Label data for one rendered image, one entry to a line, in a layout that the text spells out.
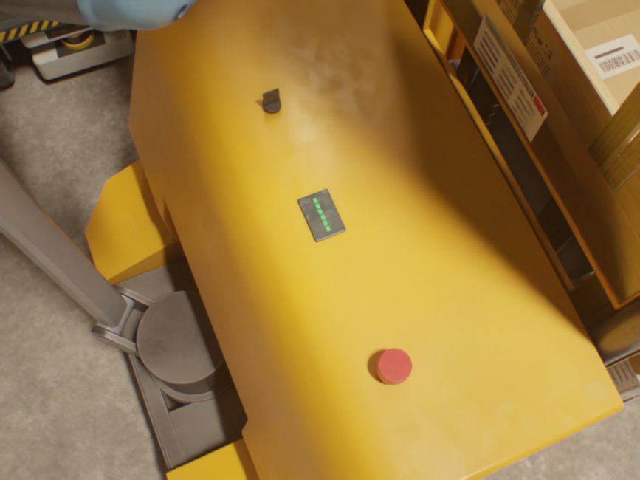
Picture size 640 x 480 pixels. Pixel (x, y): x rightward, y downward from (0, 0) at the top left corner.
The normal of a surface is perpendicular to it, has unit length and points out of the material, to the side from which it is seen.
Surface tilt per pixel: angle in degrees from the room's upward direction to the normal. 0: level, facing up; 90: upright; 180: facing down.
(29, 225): 89
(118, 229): 22
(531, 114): 90
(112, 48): 90
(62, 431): 0
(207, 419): 0
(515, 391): 0
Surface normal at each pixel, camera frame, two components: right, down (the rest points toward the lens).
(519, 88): -0.92, 0.36
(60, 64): 0.33, 0.89
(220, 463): -0.32, -0.18
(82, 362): 0.02, -0.34
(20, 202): 0.94, 0.33
